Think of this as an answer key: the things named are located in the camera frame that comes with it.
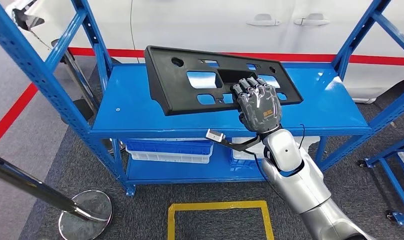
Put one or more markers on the blue metal shelf rack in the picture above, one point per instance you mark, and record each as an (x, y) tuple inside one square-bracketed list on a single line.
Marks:
[(387, 159), (138, 109)]

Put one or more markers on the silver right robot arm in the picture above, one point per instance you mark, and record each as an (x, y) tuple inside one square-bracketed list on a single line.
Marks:
[(301, 185)]

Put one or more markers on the black plastic plate bracket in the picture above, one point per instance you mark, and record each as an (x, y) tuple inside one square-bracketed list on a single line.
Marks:
[(165, 86)]

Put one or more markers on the red barrier belt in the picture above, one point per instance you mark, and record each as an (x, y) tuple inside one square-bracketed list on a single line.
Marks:
[(9, 116), (122, 53)]

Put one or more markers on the blue plastic bin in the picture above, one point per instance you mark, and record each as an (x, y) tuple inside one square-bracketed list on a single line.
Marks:
[(168, 147), (241, 163)]

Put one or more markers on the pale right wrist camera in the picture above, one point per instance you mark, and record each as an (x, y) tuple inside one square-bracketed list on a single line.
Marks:
[(215, 136)]

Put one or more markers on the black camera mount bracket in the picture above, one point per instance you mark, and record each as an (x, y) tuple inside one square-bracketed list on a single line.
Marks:
[(238, 145)]

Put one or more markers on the white car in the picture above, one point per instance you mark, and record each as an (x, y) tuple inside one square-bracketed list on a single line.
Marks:
[(188, 26)]

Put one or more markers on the white car side mirror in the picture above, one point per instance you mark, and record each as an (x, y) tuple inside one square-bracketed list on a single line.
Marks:
[(27, 18)]

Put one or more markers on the yellow floor tape square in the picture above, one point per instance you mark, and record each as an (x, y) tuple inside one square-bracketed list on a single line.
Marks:
[(218, 205)]

